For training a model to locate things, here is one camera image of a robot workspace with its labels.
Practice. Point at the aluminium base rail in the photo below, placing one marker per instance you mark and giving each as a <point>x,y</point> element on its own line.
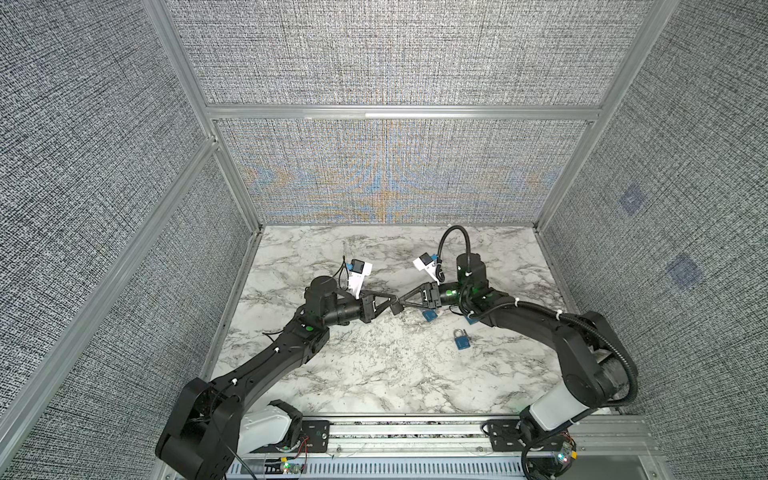
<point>454,447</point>

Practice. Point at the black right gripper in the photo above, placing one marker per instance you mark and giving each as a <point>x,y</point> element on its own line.
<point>434,300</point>

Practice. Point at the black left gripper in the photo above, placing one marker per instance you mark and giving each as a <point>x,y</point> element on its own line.
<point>367,306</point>

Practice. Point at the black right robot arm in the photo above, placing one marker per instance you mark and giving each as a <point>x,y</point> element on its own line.
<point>596,369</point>

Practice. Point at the blue padlock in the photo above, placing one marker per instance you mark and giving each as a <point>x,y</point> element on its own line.
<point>461,339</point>
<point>429,315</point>

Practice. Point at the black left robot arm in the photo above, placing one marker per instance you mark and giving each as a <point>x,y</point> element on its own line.
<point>201,437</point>

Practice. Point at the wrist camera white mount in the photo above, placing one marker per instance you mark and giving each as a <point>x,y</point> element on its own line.
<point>431,265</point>
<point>357,271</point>

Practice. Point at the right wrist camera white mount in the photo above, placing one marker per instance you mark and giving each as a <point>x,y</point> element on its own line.
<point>431,265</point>

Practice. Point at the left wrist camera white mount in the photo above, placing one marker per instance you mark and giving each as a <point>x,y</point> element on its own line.
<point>357,271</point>

